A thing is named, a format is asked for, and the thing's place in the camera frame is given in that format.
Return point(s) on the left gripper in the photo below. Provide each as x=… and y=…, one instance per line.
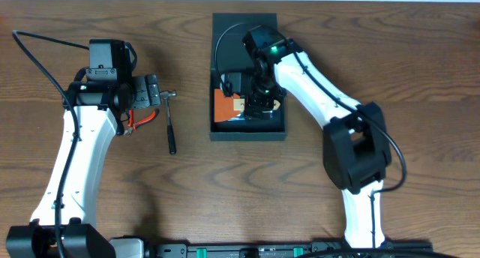
x=146, y=91

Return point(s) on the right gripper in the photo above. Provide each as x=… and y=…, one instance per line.
x=253, y=100

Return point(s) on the small black handled hammer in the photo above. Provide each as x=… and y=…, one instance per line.
x=165, y=96

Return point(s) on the orange scraper wooden handle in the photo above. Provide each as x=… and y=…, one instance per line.
x=225, y=108

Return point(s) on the red handled pliers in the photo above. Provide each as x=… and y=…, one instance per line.
x=140, y=121

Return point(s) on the dark green hinged box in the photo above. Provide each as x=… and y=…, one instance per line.
x=228, y=54

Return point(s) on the precision screwdriver set case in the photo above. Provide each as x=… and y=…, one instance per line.
x=238, y=118

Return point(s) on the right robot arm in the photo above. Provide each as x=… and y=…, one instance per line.
x=355, y=151

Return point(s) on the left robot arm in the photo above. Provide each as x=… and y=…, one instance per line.
x=64, y=222

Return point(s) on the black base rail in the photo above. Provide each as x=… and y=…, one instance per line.
x=262, y=250

